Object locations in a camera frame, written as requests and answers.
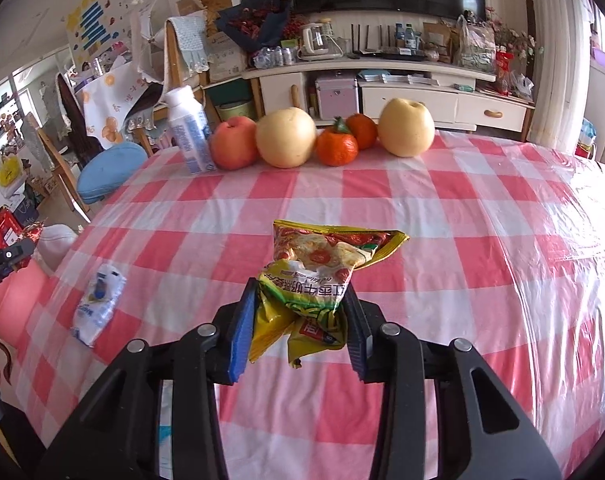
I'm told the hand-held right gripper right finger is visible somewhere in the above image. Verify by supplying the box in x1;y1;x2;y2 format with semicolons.
343;287;563;480

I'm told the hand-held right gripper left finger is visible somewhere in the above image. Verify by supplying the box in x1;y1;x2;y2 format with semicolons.
35;277;260;480

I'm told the yellow snack packet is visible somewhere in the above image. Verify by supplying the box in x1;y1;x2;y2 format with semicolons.
249;219;411;370

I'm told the red box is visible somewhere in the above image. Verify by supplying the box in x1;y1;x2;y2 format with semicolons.
0;210;23;251

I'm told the white cushion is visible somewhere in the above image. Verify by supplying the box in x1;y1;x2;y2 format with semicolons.
32;225;78;276

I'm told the yellow bag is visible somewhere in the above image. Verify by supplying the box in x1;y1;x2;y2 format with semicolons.
0;155;23;186

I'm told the clear plastic wrapper blue label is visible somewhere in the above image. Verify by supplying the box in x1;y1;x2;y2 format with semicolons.
71;262;128;348

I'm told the pink white checked tablecloth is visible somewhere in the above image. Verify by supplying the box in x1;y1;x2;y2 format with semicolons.
20;127;605;480

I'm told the blue cushioned stool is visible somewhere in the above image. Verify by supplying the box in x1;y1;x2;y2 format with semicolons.
77;141;148;206

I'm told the dark wooden chair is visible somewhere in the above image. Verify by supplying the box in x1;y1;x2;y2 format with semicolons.
37;72;106;211

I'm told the orange print white cloth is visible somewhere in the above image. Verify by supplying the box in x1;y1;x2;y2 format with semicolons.
82;60;153;151

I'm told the tangerine with green leaf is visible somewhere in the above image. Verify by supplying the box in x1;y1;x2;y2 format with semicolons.
315;117;359;167

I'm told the red apple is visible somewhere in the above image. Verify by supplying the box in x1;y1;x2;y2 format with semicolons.
210;116;259;171

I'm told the large yellow pear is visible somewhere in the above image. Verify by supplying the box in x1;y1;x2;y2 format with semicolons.
255;108;317;169

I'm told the white milk bottle blue label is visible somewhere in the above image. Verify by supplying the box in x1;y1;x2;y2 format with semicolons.
163;85;217;176

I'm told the light green bin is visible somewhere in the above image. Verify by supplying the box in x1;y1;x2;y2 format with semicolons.
217;101;256;122

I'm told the white tv cabinet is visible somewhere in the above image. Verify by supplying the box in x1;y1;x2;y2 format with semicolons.
242;55;536;133

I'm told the pink storage case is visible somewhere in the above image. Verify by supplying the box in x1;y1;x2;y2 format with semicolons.
315;74;359;120

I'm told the stack of booklets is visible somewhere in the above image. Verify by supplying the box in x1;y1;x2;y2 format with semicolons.
360;72;438;86

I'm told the white lace cloth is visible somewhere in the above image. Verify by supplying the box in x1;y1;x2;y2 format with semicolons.
132;0;208;86

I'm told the black router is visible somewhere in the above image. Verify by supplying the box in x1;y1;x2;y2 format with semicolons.
350;22;388;56

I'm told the glass electric kettle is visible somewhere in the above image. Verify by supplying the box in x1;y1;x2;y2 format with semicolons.
300;21;343;61

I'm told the brown paper bag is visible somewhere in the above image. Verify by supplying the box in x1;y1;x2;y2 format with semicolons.
423;22;458;61

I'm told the dark blue wrapped bouquet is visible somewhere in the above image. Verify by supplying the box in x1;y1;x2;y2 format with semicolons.
216;0;293;53

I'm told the red berry branch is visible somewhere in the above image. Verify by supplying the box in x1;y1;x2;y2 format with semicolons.
282;12;308;41

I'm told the clear plastic bag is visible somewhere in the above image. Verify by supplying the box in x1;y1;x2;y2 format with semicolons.
455;14;498;68

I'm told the pink flower bouquet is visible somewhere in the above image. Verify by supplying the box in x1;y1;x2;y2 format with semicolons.
487;7;536;61

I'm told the white curtain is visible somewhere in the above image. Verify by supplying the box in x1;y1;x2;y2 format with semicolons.
530;0;596;156

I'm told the colourful wall chart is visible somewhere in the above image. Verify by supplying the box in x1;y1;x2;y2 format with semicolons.
62;0;133;53

